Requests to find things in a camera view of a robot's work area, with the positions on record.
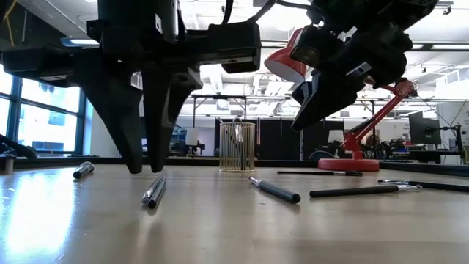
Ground black room partition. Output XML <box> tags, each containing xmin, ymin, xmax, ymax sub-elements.
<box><xmin>215</xmin><ymin>117</ymin><xmax>345</xmax><ymax>161</ymax></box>

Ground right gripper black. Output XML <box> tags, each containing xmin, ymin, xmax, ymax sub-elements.
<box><xmin>288</xmin><ymin>21</ymin><xmax>414</xmax><ymax>133</ymax></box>

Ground thin brown makeup brush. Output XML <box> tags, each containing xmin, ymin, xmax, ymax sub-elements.
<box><xmin>218</xmin><ymin>117</ymin><xmax>243</xmax><ymax>170</ymax></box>

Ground black computer monitor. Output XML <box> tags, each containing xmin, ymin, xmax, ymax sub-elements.
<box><xmin>408</xmin><ymin>111</ymin><xmax>443</xmax><ymax>146</ymax></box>

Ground thin black makeup brush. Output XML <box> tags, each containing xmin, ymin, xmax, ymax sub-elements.
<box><xmin>377</xmin><ymin>178</ymin><xmax>469</xmax><ymax>194</ymax></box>

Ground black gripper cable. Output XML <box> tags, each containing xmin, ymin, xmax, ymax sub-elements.
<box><xmin>221</xmin><ymin>0</ymin><xmax>278</xmax><ymax>26</ymax></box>

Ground gold wire brush cup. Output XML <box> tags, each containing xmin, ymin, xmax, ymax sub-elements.
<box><xmin>218</xmin><ymin>121</ymin><xmax>256</xmax><ymax>173</ymax></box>

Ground red desk lamp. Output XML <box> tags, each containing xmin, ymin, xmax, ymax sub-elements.
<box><xmin>263</xmin><ymin>27</ymin><xmax>418</xmax><ymax>172</ymax></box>

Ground large window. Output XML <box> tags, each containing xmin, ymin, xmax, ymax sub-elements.
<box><xmin>0</xmin><ymin>65</ymin><xmax>89</xmax><ymax>155</ymax></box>

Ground thick black makeup brush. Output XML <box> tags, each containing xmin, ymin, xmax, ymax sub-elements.
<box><xmin>233</xmin><ymin>117</ymin><xmax>245</xmax><ymax>170</ymax></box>

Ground black bushy-head makeup brush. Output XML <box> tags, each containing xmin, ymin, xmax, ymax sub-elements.
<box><xmin>276</xmin><ymin>169</ymin><xmax>364</xmax><ymax>177</ymax></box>

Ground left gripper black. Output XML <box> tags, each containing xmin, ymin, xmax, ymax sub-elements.
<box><xmin>0</xmin><ymin>18</ymin><xmax>262</xmax><ymax>175</ymax></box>

